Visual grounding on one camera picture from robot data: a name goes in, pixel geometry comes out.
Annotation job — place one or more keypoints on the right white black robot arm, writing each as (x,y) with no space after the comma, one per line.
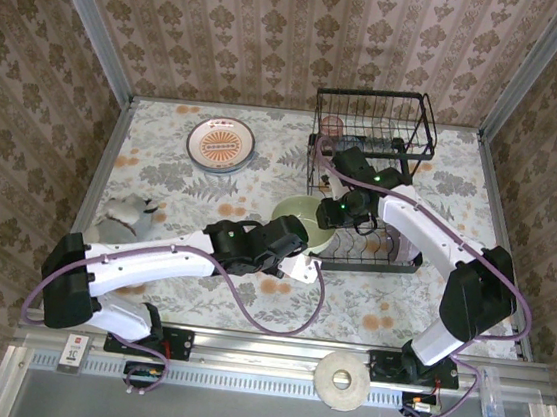
(422,225)

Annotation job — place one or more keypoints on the aluminium table side rail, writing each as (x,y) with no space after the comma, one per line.
(494,190)
(109,149)

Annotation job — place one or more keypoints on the white label card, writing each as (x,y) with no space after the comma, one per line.
(75,354)

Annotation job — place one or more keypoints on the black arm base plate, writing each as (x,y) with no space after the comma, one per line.
(383,366)
(180,343)

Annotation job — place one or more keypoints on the pink transparent tumbler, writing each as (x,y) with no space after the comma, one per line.
(331,125)

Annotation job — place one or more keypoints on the clear plastic box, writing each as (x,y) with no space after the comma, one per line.
(493,399)

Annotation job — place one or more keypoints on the aluminium frame post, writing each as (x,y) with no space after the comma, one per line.
(529,71)
(92,21)

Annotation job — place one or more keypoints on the plate with dark green rim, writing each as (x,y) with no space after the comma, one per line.
(235,170)

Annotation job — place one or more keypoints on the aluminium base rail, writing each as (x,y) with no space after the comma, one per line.
(267,350)

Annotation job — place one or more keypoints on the white plate orange sunburst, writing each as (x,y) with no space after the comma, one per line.
(220,144)

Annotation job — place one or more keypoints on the grey tape roll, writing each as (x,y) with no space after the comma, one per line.
(324,380)

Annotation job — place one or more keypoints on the floral tablecloth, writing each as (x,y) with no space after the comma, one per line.
(247,305)

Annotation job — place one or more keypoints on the small controller board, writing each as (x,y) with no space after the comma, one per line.
(422,407)
(144,373)

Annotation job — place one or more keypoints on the clear transparent tumbler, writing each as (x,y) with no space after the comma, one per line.
(387,129)

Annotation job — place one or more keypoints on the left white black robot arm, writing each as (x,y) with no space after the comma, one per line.
(151,264)

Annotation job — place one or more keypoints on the pale green bowl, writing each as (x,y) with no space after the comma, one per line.
(298,213)

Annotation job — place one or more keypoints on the grey white plush toy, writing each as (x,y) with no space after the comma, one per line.
(121,218)

